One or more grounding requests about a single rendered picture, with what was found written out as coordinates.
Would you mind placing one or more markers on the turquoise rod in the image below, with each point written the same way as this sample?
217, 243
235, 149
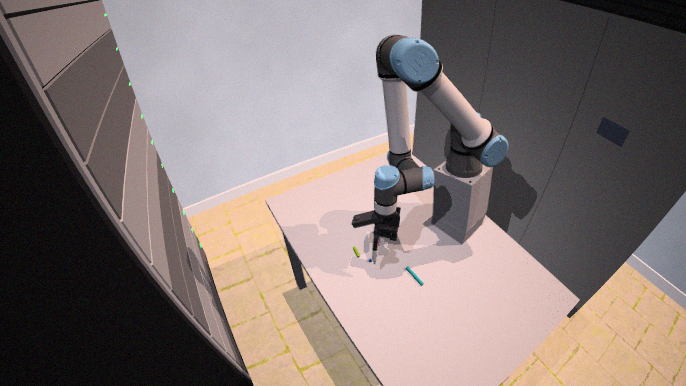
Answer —
415, 276

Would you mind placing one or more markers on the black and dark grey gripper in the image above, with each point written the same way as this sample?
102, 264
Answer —
384, 229

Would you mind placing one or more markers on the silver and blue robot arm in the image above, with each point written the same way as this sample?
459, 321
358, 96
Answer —
417, 62

